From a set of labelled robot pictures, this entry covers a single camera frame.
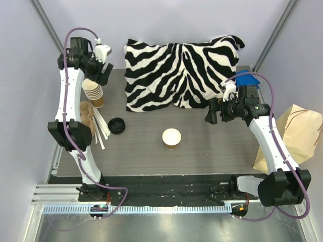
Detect white wrapped straws bundle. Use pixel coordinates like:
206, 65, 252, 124
91, 105, 111, 150

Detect brown paper bag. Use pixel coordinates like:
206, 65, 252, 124
249, 104, 322, 174

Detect purple cable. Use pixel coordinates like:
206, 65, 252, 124
223, 71, 311, 222
54, 27, 129, 221

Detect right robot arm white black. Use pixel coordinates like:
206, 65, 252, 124
205, 85, 311, 207

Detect white slotted cable duct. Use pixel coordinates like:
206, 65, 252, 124
43, 203, 232, 214

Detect left aluminium frame post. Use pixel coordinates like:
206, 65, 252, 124
30, 0, 63, 53

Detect aluminium frame post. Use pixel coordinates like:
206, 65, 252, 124
30, 0, 63, 53
252, 0, 299, 72

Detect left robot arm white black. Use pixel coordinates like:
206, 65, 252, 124
47, 37, 113, 201

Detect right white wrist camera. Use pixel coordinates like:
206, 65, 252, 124
221, 80, 237, 102

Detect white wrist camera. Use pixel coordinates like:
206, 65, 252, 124
221, 80, 237, 102
93, 38, 112, 64

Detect blue cloth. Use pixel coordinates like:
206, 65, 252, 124
235, 74, 260, 89

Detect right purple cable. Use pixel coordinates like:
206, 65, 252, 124
223, 71, 311, 222

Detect brown cardboard cup carrier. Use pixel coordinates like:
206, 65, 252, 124
80, 101, 96, 137

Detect stack of brown paper cups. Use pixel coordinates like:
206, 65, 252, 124
81, 79, 104, 108

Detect zebra print pillow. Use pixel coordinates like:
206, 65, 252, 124
125, 35, 245, 112

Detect black plastic cup lid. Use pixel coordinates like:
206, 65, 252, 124
107, 117, 126, 135

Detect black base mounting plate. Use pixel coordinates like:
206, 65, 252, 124
48, 174, 257, 207

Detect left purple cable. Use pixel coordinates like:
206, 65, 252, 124
54, 27, 129, 221

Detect single brown paper cup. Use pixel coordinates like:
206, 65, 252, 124
162, 128, 182, 150

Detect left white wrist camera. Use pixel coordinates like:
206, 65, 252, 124
93, 38, 112, 64

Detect right aluminium frame post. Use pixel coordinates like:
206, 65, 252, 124
252, 0, 299, 72

